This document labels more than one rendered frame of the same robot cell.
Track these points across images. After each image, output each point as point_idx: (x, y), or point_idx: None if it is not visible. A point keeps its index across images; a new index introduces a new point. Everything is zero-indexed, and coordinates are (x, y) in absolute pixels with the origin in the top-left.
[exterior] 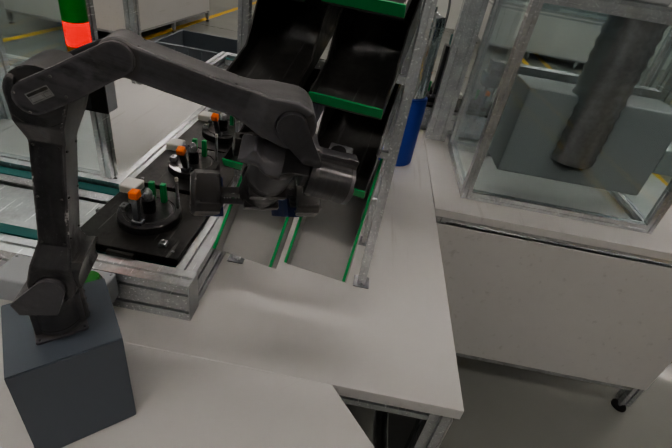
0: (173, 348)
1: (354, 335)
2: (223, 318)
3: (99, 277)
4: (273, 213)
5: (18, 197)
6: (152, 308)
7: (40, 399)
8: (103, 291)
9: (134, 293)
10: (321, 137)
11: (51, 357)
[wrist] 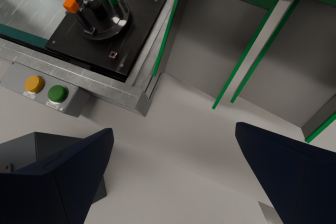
0: (132, 141)
1: None
2: (169, 117)
3: (63, 93)
4: (242, 147)
5: None
6: (116, 105)
7: None
8: (32, 153)
9: (100, 97)
10: None
11: None
